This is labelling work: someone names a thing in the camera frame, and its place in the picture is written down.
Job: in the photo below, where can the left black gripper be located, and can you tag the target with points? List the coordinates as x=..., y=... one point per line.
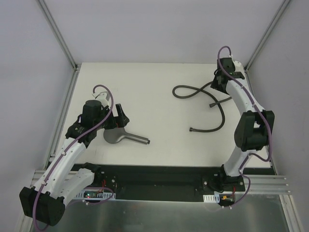
x=118, y=118

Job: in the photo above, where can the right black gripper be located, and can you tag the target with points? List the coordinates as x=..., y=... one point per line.
x=219, y=81

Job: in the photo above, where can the grey shower head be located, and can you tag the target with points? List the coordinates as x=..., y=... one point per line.
x=116, y=135

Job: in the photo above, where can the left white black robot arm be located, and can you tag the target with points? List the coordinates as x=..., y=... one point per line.
x=46, y=201

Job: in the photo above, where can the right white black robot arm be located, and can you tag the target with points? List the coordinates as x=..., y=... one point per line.
x=230, y=172

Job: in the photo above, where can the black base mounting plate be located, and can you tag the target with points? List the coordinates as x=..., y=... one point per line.
x=165, y=183

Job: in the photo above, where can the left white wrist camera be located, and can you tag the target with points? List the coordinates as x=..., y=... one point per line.
x=102, y=97

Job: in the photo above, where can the left aluminium side rail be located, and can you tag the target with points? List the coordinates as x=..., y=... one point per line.
x=68, y=92

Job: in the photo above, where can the right aluminium frame post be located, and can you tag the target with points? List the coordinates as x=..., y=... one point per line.
x=273, y=23

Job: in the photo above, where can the aluminium frame post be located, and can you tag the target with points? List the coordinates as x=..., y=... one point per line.
x=273, y=23
x=56, y=32

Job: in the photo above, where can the aluminium front rail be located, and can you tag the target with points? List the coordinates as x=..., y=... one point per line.
x=260, y=184

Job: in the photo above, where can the left aluminium frame post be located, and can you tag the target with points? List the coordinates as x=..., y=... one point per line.
x=56, y=32

